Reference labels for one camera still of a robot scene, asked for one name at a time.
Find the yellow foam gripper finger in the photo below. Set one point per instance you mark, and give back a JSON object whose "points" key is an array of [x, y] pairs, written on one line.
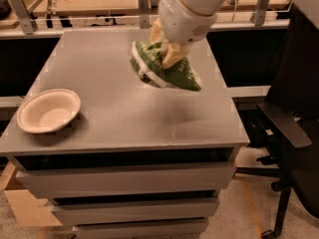
{"points": [[171, 53], [157, 34]]}

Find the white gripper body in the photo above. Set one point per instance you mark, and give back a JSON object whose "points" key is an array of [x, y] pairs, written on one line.
{"points": [[183, 23]]}

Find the green jalapeno chip bag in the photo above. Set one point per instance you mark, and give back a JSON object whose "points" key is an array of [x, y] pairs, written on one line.
{"points": [[147, 63]]}

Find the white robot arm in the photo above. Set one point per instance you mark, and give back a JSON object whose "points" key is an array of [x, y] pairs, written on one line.
{"points": [[310, 8]]}

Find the white paper bowl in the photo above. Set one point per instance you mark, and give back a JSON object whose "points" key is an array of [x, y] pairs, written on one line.
{"points": [[48, 111]]}

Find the grey drawer cabinet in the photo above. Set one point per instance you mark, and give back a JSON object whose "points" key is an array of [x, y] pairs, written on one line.
{"points": [[138, 160]]}

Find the black office chair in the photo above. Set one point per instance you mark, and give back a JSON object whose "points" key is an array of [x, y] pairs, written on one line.
{"points": [[287, 123]]}

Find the light wooden board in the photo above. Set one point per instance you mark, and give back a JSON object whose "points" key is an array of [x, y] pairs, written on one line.
{"points": [[23, 216]]}

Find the wooden workbench with rail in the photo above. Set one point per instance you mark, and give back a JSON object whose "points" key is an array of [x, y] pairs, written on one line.
{"points": [[82, 9]]}

